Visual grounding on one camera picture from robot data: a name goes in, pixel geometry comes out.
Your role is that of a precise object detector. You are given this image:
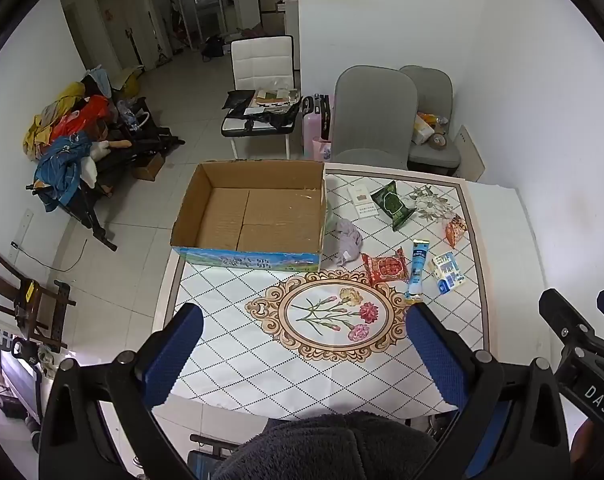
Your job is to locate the pink suitcase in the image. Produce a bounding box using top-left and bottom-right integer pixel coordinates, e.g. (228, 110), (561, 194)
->
(302, 94), (335, 161)

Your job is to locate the green snack packet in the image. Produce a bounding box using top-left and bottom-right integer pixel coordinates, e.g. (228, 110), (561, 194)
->
(370, 180), (417, 232)

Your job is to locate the pile of colourful clothes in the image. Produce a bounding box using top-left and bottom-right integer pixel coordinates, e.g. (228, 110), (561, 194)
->
(22, 65), (132, 212)

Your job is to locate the red snack packet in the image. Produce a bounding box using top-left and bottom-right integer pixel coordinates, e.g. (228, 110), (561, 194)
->
(362, 249), (411, 287)

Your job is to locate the blue long packet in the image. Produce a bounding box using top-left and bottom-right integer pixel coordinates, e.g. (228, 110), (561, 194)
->
(404, 240), (430, 303)

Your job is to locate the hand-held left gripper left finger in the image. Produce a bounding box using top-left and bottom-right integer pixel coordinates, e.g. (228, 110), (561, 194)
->
(40, 303), (205, 480)

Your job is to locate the floral patterned tablecloth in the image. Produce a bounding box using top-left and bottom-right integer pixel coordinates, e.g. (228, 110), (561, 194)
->
(154, 162), (488, 421)

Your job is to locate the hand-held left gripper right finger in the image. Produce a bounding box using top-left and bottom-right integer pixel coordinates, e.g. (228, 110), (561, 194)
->
(404, 302), (573, 480)

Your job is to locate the grey upholstered chair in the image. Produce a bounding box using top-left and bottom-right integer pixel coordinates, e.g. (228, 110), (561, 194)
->
(399, 65), (462, 177)
(328, 65), (419, 171)

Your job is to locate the flat cardboard sheet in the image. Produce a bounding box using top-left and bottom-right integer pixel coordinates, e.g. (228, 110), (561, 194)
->
(452, 125), (486, 183)

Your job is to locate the black bag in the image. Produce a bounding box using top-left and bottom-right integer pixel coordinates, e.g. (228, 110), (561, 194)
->
(222, 89), (256, 111)

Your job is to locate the white box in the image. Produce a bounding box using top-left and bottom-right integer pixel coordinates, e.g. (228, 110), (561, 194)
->
(348, 186), (379, 219)

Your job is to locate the white padded chair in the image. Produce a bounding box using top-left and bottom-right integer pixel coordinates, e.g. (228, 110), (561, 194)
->
(221, 35), (303, 160)

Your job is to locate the dark fleece garment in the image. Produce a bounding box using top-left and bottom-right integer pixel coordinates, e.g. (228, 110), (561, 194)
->
(212, 410), (439, 480)

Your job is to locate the small orange snack packet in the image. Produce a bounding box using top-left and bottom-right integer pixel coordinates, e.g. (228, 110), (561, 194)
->
(444, 214), (468, 250)

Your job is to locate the black folding rack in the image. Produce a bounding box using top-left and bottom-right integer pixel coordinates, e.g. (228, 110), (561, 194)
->
(26, 96), (186, 252)

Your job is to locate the dark wooden chair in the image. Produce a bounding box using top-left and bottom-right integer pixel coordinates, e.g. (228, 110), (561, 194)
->
(0, 243), (76, 353)

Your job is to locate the stack of papers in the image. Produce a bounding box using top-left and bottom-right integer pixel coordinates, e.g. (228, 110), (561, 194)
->
(244, 87), (303, 117)

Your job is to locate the small brown cardboard box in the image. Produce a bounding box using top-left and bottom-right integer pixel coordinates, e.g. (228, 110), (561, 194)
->
(130, 152), (167, 182)

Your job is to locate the blue and white carton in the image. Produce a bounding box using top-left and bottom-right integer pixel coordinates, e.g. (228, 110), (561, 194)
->
(428, 251), (467, 295)

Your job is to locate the crumpled grey cloth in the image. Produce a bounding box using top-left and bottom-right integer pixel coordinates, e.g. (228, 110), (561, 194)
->
(324, 217), (363, 268)

